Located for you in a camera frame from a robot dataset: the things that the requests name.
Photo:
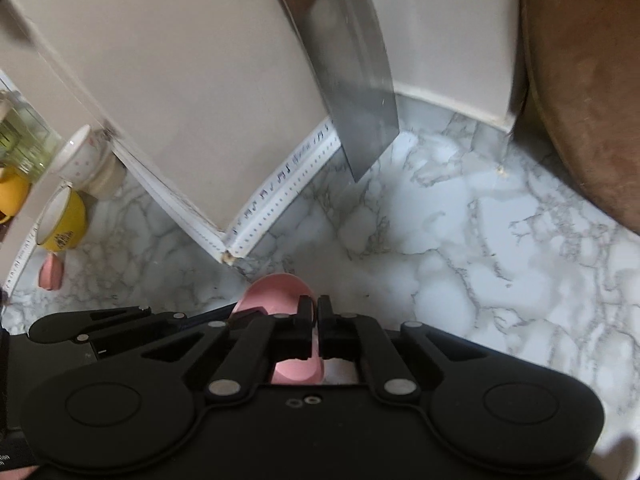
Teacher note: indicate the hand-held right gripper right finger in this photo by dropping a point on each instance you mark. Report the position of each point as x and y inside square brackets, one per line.
[334, 332]

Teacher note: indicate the yellow container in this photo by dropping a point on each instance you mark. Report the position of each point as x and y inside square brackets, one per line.
[12, 195]

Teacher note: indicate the small pink cup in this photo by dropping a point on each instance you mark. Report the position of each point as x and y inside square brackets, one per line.
[272, 295]
[50, 272]

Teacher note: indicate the yellow mug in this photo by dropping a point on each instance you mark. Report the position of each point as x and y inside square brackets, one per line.
[62, 222]

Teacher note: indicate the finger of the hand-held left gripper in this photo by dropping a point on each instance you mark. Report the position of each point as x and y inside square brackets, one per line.
[75, 325]
[165, 324]

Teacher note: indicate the white dotted mug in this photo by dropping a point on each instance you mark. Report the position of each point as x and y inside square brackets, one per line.
[82, 162]

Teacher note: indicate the round wooden cutting board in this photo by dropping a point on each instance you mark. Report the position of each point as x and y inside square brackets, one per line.
[590, 85]

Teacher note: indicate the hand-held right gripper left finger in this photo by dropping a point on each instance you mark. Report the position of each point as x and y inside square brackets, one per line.
[295, 332]

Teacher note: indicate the white printed edge strip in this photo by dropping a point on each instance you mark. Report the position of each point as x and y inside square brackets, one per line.
[285, 180]

